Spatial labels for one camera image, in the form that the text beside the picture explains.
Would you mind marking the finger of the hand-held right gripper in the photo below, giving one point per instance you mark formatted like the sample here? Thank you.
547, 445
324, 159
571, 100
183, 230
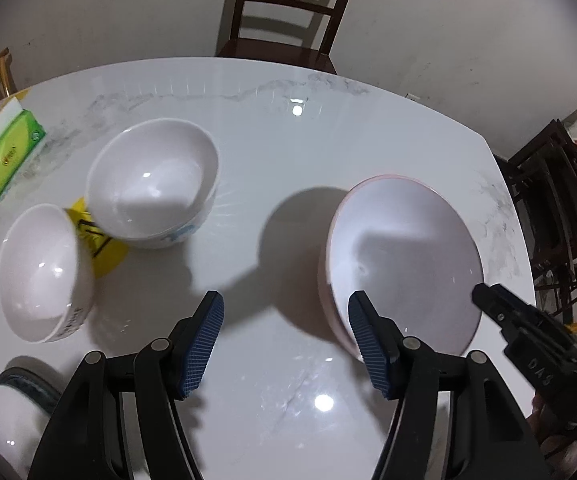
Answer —
493, 302

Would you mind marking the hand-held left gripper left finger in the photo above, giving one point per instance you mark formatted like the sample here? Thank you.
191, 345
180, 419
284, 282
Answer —
201, 350

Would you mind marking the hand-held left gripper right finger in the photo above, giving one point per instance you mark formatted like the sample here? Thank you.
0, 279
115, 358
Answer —
368, 350

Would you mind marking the large pink bowl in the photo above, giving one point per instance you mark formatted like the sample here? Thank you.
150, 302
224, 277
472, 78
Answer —
408, 260

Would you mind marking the large blue patterned plate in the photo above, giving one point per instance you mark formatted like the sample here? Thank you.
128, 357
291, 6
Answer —
33, 385

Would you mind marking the white bowl with blue print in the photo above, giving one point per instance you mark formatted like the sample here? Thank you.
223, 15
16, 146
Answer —
153, 185

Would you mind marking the small white ribbed bowl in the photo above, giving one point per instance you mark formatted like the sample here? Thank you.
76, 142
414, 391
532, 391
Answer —
38, 270

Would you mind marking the white floral plate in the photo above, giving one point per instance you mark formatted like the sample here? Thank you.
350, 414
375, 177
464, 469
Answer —
13, 425

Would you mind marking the person's right hand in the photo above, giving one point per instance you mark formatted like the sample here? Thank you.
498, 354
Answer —
551, 452

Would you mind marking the stacked dark wooden chairs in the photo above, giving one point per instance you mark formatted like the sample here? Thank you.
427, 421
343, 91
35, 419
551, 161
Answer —
558, 185

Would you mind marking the yellow round sticker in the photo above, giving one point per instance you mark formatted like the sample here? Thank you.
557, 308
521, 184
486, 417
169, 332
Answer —
101, 255

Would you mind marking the green tissue box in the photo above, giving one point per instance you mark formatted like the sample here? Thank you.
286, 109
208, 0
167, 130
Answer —
11, 155

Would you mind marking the dark wooden chair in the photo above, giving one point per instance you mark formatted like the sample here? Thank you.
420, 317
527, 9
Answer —
288, 52

